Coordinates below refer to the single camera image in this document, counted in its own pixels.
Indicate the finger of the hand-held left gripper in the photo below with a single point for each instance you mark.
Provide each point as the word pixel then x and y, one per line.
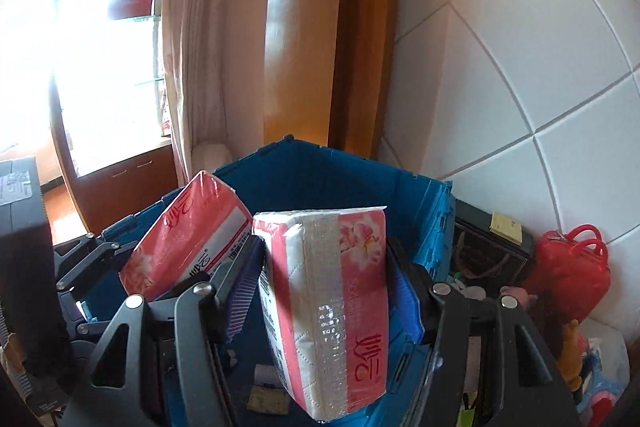
pixel 95 254
pixel 75 312

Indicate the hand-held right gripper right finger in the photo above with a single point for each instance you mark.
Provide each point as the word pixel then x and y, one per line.
pixel 407 302

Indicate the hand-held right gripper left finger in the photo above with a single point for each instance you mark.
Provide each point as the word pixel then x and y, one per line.
pixel 240 292

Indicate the white pink floral tissue pack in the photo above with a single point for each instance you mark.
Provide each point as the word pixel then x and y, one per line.
pixel 325 307

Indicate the pink tissue pack white label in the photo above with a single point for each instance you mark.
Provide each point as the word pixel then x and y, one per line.
pixel 185 227

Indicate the yellow packet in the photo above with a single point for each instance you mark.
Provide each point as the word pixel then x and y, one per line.
pixel 267 399

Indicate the blue plastic crate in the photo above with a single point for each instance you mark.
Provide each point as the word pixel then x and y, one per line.
pixel 325 177

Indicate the small white plush toy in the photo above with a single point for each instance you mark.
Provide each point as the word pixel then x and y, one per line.
pixel 470 291

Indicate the wooden cabinet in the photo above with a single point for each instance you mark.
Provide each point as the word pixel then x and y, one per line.
pixel 125 179

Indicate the black gift box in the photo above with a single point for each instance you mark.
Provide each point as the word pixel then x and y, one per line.
pixel 480 247

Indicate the small pink pig plush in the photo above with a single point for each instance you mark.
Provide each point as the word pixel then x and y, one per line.
pixel 517 294

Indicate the green frog plush toy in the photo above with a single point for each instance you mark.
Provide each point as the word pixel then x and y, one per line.
pixel 467 407

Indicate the brown plush bear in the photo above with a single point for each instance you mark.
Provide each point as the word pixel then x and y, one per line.
pixel 570 347

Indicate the window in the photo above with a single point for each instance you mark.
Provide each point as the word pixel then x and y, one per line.
pixel 90 82

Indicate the red banner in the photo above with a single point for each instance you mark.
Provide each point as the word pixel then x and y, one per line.
pixel 130 5

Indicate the beige curtain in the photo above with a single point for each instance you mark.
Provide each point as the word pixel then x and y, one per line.
pixel 215 32

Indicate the wooden wall trim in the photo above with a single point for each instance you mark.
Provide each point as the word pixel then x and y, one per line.
pixel 300 32

